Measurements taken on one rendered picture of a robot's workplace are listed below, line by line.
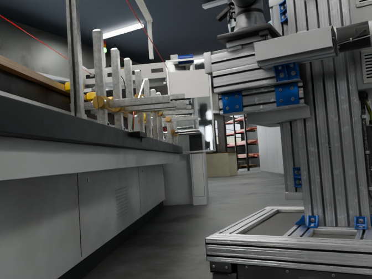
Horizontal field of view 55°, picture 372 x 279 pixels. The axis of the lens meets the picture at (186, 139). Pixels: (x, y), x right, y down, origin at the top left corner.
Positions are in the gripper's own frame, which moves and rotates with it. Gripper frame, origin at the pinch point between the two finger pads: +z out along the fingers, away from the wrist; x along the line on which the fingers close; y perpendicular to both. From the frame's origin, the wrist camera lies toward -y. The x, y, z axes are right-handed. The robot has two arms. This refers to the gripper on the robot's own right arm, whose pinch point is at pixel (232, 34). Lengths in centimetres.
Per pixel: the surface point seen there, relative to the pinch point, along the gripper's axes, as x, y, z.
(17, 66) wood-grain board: -134, -27, 43
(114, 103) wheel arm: -93, -21, 51
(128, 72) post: -53, -44, 27
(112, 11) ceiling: 318, -357, -217
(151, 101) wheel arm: -86, -6, 52
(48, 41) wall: 319, -535, -198
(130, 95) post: -52, -43, 40
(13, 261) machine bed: -138, -29, 106
